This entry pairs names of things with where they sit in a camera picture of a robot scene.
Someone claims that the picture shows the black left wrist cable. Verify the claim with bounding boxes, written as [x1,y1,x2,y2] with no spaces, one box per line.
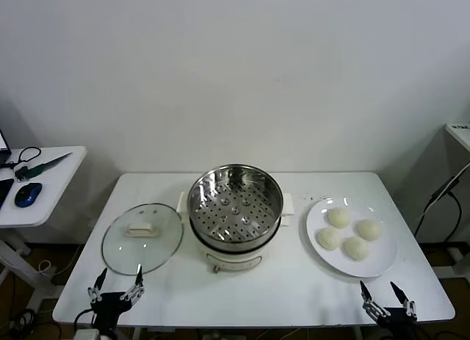
[74,308,97,330]

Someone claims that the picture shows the steel perforated steamer basket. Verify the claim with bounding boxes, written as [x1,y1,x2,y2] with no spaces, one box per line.
[177,164,297,245]

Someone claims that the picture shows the black power cable with adapter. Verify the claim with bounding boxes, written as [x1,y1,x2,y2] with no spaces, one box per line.
[414,176,463,242]

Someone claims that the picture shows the black cable loop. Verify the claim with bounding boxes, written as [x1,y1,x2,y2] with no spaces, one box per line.
[1,146,40,170]

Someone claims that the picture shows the white shelf desk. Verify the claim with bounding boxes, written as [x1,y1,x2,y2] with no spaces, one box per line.
[444,122,470,152]

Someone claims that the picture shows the white side table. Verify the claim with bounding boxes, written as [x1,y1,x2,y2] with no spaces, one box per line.
[0,145,88,311]

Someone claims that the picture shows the black floor cables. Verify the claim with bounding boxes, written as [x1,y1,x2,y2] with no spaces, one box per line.
[7,305,38,332]

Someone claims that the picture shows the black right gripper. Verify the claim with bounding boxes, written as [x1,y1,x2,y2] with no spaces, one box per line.
[360,280,419,340]

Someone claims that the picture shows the laptop computer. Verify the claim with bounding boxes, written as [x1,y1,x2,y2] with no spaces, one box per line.
[0,129,12,165]

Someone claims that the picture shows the green handled knife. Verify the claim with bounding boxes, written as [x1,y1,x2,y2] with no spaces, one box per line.
[26,152,73,179]

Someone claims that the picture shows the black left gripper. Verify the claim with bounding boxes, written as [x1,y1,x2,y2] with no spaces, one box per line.
[87,264,145,336]

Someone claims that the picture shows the black white clip tool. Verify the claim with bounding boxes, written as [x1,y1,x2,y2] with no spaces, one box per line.
[14,162,31,182]

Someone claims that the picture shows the white oval plate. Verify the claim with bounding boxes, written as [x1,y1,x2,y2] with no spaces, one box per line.
[305,197,398,278]

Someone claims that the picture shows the blue computer mouse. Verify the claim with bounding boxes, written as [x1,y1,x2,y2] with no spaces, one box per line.
[14,182,43,208]

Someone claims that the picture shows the white floor cable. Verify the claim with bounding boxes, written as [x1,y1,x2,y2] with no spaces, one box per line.
[36,258,59,276]

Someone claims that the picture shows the black smartphone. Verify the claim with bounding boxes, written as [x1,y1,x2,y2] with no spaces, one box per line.
[0,177,15,209]

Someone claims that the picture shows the white steamed baozi bun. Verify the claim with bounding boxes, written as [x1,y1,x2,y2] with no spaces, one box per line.
[342,236,369,262]
[317,227,343,251]
[355,218,384,242]
[327,207,351,229]

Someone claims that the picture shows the white electric cooker base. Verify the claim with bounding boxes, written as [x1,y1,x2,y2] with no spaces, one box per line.
[190,214,284,275]

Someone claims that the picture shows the round glass lid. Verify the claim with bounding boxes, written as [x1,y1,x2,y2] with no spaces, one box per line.
[101,203,184,276]

